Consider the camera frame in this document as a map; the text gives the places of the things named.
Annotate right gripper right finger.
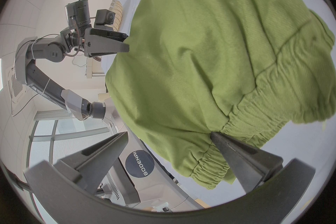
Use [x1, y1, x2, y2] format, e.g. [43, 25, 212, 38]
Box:
[210, 132, 284, 194]

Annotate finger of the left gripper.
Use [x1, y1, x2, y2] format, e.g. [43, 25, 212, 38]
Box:
[88, 35, 131, 57]
[91, 28, 129, 40]

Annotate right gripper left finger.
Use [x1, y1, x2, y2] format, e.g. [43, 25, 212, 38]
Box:
[53, 132, 129, 194]

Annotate green shorts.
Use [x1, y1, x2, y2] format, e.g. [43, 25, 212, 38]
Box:
[105, 0, 336, 190]

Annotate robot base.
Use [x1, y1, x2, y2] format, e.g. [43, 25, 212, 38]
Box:
[98, 91, 205, 214]

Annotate round woven basket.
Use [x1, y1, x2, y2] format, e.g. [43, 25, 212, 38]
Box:
[108, 0, 124, 31]

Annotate ceiling air conditioner vent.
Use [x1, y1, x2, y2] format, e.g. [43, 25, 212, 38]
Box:
[6, 66, 31, 103]

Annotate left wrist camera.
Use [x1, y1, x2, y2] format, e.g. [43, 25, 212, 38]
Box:
[94, 9, 115, 26]

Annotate black cable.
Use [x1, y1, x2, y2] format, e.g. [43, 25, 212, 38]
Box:
[11, 52, 40, 117]

